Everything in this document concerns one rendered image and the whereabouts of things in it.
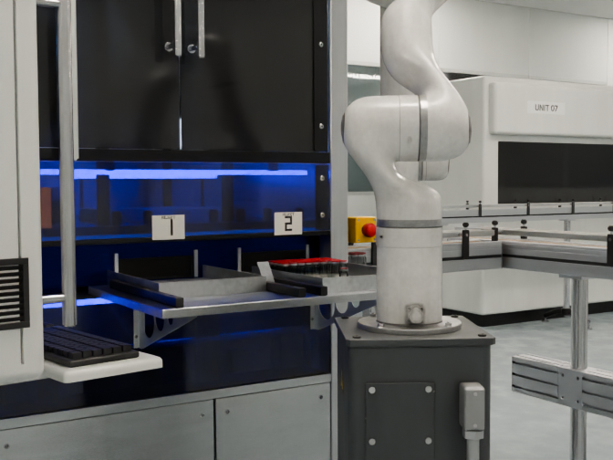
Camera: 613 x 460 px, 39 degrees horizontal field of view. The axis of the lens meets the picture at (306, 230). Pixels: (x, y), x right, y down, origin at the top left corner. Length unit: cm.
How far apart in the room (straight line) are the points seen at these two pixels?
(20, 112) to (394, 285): 70
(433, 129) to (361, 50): 661
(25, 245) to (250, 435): 104
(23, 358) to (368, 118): 71
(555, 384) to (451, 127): 149
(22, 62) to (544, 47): 847
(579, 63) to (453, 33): 180
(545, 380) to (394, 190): 148
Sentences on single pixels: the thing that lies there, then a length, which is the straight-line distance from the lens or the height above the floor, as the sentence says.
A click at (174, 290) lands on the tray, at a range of 189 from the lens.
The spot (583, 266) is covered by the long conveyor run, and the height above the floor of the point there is 87.
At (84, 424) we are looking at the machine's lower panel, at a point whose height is 56.
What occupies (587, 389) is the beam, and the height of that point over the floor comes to 50.
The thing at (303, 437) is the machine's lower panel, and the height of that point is 44.
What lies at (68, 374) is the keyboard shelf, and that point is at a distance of 156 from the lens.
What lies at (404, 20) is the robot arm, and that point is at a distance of 169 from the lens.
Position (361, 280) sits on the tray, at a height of 90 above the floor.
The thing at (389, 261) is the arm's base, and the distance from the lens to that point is 156.
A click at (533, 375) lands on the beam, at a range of 294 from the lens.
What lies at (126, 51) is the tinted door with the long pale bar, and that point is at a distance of 215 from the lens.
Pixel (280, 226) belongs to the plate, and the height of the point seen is 101.
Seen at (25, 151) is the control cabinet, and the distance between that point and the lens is 150.
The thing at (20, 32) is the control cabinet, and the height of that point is 137.
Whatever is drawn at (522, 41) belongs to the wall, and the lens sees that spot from 948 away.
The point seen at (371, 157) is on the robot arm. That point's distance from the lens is 154.
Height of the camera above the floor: 112
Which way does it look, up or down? 3 degrees down
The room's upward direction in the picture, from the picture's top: straight up
